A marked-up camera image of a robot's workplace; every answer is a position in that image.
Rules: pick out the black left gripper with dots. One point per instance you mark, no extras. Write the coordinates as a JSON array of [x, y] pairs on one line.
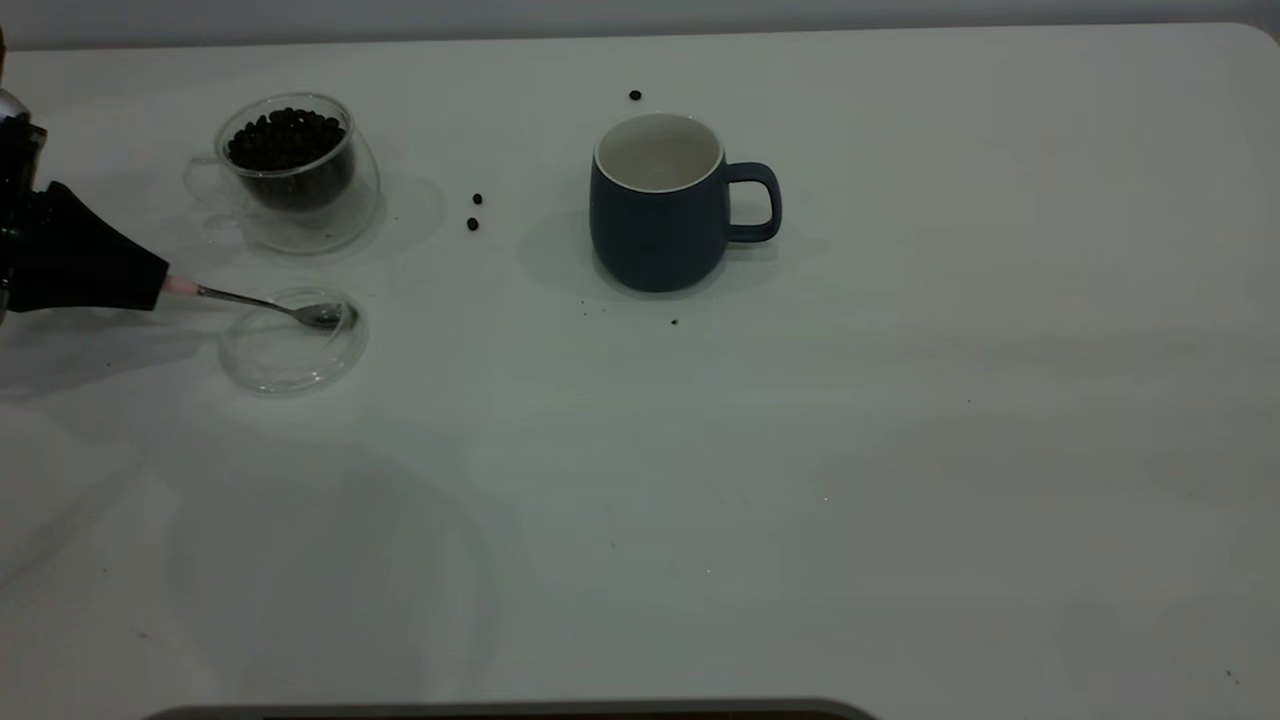
[[20, 200]]

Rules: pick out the dark grey ceramic mug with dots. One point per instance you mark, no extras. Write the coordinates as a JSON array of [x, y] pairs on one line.
[[650, 235]]

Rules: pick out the clear round glass dish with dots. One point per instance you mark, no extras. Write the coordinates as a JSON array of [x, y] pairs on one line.
[[290, 365]]

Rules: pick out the clear glass cup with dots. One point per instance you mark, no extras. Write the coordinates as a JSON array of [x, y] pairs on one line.
[[345, 215]]

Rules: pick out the roasted coffee beans heap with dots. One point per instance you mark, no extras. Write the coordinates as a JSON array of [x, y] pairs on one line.
[[285, 140]]

